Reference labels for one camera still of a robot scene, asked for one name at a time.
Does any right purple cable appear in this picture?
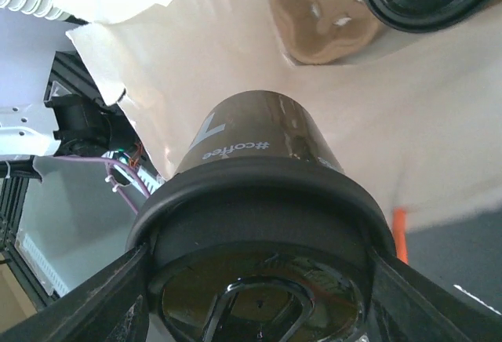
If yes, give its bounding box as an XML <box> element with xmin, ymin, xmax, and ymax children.
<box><xmin>50</xmin><ymin>154</ymin><xmax>152</xmax><ymax>217</ymax></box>

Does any pulp cup carrier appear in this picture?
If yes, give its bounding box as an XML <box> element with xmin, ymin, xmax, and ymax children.
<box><xmin>270</xmin><ymin>0</ymin><xmax>384</xmax><ymax>65</ymax></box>

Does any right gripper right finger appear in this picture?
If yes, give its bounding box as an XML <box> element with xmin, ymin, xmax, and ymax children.
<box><xmin>366</xmin><ymin>248</ymin><xmax>501</xmax><ymax>342</ymax></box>

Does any Cream Bear paper bag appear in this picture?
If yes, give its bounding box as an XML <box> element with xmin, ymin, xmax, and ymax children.
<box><xmin>67</xmin><ymin>0</ymin><xmax>501</xmax><ymax>229</ymax></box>

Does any pale blue cable duct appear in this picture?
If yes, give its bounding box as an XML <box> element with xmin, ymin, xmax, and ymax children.
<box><xmin>15</xmin><ymin>232</ymin><xmax>70</xmax><ymax>297</ymax></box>

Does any single black paper cup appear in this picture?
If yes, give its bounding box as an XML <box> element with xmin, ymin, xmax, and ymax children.
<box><xmin>176</xmin><ymin>90</ymin><xmax>343</xmax><ymax>173</ymax></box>

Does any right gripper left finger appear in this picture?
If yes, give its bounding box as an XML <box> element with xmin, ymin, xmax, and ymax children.
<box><xmin>1</xmin><ymin>245</ymin><xmax>149</xmax><ymax>341</ymax></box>

